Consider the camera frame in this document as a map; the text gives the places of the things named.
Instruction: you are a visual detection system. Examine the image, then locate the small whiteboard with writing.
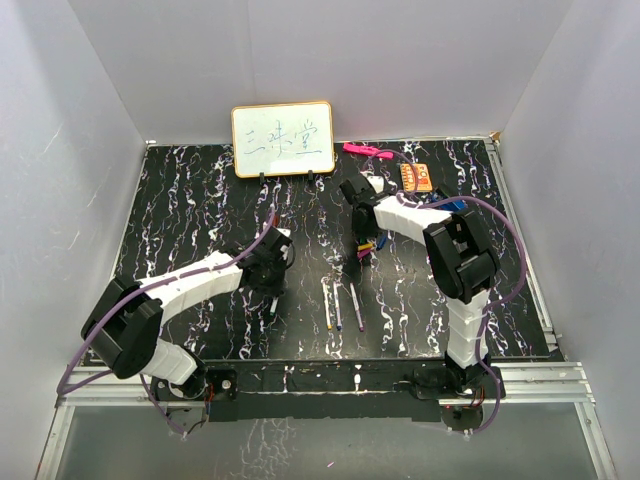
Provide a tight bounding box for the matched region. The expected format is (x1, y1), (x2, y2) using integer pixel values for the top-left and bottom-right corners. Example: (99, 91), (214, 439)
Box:
(231, 101), (336, 178)

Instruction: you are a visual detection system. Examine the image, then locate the blue marker pen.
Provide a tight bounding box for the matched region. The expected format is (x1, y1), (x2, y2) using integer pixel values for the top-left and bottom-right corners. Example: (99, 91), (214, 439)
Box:
(333, 281), (343, 331)

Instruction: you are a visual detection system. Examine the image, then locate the pink marker pen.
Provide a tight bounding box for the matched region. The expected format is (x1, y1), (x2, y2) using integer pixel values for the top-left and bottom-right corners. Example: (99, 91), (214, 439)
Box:
(349, 282), (365, 332)

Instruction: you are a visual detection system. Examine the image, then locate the orange card box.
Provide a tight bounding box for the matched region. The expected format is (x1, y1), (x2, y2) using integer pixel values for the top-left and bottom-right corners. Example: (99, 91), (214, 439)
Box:
(400, 163), (433, 193)

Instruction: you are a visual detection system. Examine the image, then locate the yellow marker pen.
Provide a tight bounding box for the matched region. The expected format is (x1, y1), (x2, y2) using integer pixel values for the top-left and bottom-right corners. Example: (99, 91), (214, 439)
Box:
(322, 283), (333, 331)

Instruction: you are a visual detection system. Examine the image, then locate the green marker pen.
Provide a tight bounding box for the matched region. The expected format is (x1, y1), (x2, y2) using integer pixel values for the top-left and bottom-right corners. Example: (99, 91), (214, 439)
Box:
(269, 297), (279, 316)

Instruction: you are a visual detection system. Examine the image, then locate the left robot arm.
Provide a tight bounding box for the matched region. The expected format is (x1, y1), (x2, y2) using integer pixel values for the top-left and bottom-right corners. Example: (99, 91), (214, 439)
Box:
(81, 227), (294, 399)

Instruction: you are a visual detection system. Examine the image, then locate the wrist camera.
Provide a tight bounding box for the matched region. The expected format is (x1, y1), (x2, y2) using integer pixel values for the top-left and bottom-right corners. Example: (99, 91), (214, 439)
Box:
(361, 172), (386, 194)
(274, 228), (292, 260)

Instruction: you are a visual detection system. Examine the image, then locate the blue plastic clip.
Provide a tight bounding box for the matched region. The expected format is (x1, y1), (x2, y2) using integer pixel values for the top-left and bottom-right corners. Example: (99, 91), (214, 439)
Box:
(431, 185), (467, 212)

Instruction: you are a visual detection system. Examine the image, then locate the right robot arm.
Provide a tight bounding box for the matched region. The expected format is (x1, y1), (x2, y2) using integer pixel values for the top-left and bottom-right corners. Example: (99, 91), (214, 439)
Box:
(340, 175), (500, 397)

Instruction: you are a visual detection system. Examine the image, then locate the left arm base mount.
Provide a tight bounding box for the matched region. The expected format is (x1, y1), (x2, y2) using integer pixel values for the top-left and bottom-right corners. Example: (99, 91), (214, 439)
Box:
(151, 367), (238, 418)

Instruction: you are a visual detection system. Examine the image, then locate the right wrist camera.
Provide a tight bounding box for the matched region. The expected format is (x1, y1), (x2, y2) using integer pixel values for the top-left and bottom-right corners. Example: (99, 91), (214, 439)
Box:
(361, 172), (386, 194)

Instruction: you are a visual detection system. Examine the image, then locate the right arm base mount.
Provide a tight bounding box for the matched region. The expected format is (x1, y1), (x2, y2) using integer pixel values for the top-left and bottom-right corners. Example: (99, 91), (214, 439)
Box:
(394, 364), (506, 407)

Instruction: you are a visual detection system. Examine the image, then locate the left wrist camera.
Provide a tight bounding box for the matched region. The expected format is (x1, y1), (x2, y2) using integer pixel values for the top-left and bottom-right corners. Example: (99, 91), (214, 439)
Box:
(274, 228), (292, 260)

